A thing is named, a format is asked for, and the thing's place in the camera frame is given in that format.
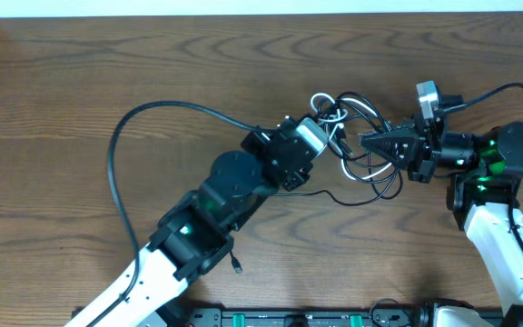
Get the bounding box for black USB cable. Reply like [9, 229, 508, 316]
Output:
[229, 172, 403, 275]

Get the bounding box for white cable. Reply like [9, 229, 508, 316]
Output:
[309, 92, 397, 182]

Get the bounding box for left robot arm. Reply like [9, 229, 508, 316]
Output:
[69, 117, 329, 326]

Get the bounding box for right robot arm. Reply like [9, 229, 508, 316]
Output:
[360, 109, 523, 326]

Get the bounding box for left camera cable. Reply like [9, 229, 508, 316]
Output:
[86, 100, 276, 327]

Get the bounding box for camera cable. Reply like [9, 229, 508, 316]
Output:
[438, 82, 523, 296]
[86, 100, 276, 327]

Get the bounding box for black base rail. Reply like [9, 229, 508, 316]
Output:
[73, 306, 508, 327]

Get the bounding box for right camera cable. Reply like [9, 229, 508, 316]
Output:
[438, 82, 523, 296]

